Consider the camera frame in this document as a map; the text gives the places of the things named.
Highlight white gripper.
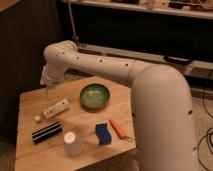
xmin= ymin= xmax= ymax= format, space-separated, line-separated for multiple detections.
xmin=40 ymin=65 xmax=62 ymax=101

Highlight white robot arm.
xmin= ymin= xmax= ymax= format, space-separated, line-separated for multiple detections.
xmin=41 ymin=41 xmax=199 ymax=171

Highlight metal pole stand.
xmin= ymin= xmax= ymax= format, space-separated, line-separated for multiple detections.
xmin=66 ymin=0 xmax=87 ymax=47

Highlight black white striped cloth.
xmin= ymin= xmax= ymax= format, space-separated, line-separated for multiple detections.
xmin=32 ymin=122 xmax=63 ymax=144

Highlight wooden table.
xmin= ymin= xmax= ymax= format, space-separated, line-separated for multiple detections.
xmin=15 ymin=77 xmax=137 ymax=171

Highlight green bowl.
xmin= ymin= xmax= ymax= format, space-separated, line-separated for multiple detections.
xmin=80 ymin=83 xmax=110 ymax=109

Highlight white upside-down cup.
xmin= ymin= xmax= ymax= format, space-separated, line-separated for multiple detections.
xmin=64 ymin=131 xmax=83 ymax=157

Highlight blue sponge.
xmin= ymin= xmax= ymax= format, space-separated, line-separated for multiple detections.
xmin=95 ymin=123 xmax=112 ymax=145

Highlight wooden shelf rail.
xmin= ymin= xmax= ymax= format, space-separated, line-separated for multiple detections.
xmin=78 ymin=43 xmax=213 ymax=80

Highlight black cables on floor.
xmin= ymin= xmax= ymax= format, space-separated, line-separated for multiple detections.
xmin=196 ymin=69 xmax=213 ymax=164

